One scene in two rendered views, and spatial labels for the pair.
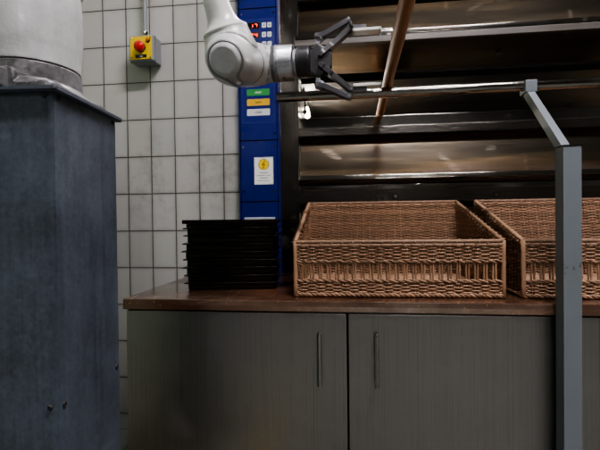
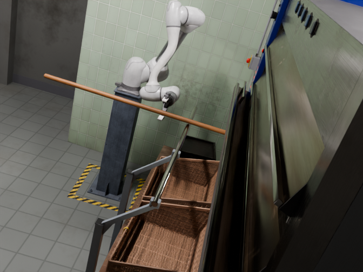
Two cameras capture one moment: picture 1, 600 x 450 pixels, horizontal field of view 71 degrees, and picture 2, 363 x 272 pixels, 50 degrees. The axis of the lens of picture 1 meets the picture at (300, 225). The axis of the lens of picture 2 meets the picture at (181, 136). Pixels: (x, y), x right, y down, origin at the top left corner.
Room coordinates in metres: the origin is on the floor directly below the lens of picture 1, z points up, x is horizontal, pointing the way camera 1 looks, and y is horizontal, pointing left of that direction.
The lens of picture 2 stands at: (1.08, -2.53, 2.20)
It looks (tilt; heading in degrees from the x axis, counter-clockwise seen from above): 26 degrees down; 86
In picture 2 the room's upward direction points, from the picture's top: 16 degrees clockwise
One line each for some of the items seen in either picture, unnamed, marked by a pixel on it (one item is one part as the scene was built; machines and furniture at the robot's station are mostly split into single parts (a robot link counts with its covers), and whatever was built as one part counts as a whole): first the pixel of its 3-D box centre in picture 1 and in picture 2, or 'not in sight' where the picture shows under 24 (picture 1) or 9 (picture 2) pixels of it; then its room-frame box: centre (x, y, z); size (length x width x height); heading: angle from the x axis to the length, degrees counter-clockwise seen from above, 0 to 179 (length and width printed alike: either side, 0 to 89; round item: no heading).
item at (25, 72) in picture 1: (26, 86); (128, 86); (0.74, 0.48, 1.03); 0.22 x 0.18 x 0.06; 177
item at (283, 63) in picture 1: (285, 63); (169, 98); (1.09, 0.03, 1.19); 0.09 x 0.06 x 0.09; 172
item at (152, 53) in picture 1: (145, 51); (254, 62); (1.68, 0.60, 1.46); 0.10 x 0.07 x 0.10; 83
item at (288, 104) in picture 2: not in sight; (286, 74); (1.54, -0.89, 1.80); 1.79 x 0.11 x 0.19; 83
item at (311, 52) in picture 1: (313, 62); (167, 102); (1.08, -0.04, 1.19); 0.09 x 0.07 x 0.08; 82
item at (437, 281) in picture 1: (387, 240); (184, 186); (1.34, -0.28, 0.72); 0.56 x 0.49 x 0.28; 84
